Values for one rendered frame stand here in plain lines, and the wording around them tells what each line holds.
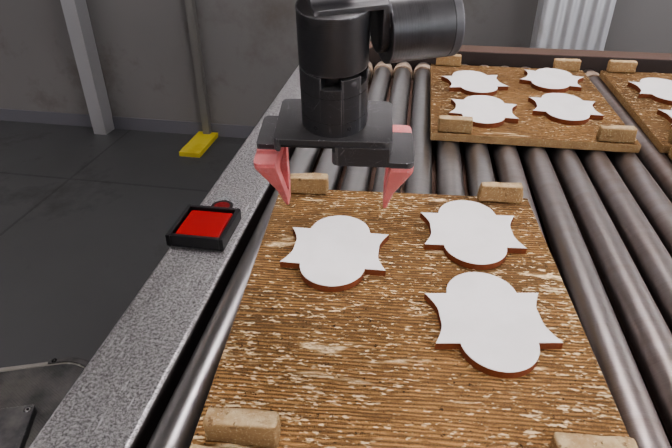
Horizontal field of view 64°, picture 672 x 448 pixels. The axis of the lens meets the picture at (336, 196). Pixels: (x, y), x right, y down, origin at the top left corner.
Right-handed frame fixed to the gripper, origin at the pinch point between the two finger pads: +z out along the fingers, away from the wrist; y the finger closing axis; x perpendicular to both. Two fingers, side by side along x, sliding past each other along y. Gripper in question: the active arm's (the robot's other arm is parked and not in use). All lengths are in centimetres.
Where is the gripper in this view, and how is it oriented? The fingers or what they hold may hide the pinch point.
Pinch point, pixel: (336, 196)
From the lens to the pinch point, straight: 53.3
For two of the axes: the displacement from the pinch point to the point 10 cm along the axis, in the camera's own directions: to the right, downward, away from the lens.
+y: 10.0, 0.4, -0.6
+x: 0.7, -6.7, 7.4
